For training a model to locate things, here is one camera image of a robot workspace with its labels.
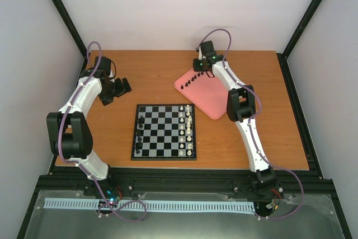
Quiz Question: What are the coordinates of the pink plastic tray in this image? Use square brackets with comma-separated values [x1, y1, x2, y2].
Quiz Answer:
[174, 69, 228, 119]

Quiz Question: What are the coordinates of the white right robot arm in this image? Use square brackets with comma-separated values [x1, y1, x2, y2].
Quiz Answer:
[193, 41, 277, 198]

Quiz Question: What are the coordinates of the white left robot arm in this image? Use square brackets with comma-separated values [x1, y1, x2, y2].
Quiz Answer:
[46, 57, 131, 196]

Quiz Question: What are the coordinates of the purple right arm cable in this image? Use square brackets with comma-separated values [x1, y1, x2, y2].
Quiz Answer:
[200, 28, 305, 221]

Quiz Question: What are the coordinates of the light blue cable duct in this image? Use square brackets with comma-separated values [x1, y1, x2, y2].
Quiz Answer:
[43, 198, 255, 214]

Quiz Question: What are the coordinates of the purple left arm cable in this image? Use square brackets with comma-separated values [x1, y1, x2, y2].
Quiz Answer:
[58, 41, 148, 223]

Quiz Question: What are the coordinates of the black and white chessboard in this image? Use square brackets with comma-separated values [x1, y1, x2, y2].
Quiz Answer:
[131, 103, 197, 161]

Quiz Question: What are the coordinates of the black aluminium frame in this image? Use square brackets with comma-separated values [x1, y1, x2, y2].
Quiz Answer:
[17, 0, 352, 238]

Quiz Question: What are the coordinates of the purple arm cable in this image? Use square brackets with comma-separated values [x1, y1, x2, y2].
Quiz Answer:
[200, 28, 305, 221]
[58, 41, 148, 223]

